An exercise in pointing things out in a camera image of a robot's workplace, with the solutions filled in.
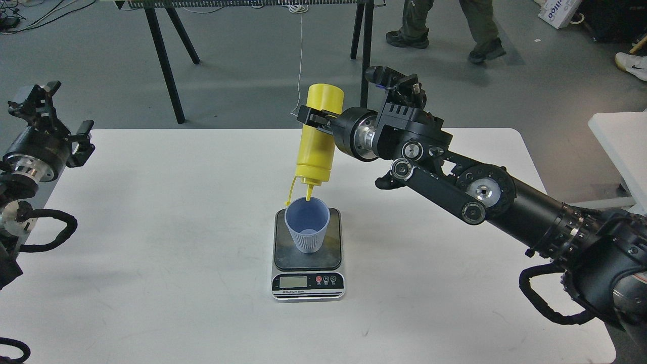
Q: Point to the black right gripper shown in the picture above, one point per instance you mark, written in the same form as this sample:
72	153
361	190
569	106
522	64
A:
353	130

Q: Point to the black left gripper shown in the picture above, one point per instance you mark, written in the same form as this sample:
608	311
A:
44	149

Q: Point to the blue plastic cup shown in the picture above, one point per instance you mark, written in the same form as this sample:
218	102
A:
307	222

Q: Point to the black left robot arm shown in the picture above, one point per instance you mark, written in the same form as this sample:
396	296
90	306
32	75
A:
18	218

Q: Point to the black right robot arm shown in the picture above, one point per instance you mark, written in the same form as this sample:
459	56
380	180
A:
597	257

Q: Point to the digital kitchen scale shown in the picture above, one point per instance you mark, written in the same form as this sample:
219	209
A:
299	277

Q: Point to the black-legged background table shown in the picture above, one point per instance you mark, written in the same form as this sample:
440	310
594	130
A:
362	32

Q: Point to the walking person legs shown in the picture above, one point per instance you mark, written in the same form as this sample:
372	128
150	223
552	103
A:
478	21

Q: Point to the white cardboard box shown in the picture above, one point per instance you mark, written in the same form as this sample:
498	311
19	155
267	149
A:
558	14

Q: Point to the white sneaker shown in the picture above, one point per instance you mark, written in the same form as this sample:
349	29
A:
633	64

